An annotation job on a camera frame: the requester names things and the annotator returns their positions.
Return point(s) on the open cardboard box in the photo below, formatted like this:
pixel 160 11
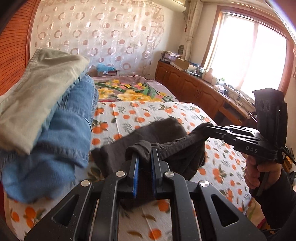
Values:
pixel 182 63

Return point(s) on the folded beige pants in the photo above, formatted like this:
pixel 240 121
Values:
pixel 41 92

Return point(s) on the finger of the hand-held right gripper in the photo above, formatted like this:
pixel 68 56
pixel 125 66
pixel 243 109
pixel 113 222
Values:
pixel 218 131

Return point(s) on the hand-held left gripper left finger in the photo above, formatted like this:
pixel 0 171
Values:
pixel 136 172

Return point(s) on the sheer circle pattern curtain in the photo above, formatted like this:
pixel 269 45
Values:
pixel 97 32

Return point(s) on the floral blanket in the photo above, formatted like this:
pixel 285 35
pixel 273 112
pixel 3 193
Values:
pixel 129 92

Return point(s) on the orange fruit print bedsheet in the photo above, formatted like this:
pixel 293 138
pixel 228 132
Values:
pixel 219 166

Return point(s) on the wooden slatted wardrobe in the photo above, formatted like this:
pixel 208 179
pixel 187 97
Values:
pixel 13 46

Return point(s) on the person's right hand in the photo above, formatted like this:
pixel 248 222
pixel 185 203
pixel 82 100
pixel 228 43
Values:
pixel 252 172

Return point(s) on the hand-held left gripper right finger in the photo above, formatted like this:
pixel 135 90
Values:
pixel 153 172

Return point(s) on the black pants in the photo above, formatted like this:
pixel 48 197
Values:
pixel 161 134

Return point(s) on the wooden side cabinet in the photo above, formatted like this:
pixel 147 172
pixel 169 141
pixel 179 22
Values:
pixel 192 88

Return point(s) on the small green capped bottle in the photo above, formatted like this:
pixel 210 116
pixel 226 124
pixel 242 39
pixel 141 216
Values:
pixel 221 81

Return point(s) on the wooden framed window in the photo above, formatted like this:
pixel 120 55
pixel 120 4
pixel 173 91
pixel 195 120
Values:
pixel 249 51

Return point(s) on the folded blue jeans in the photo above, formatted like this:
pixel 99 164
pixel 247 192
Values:
pixel 46 166
pixel 78 97

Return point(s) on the person's right forearm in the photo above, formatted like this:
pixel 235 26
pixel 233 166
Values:
pixel 277 199

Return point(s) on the cardboard box with blue cloth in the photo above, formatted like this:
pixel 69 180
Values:
pixel 105 69

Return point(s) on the pile of papers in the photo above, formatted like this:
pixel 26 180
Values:
pixel 171 56

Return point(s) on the beige window curtain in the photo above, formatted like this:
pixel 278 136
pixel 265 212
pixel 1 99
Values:
pixel 193 30

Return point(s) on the white plastic jug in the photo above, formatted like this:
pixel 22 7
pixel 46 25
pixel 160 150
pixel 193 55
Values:
pixel 208 75

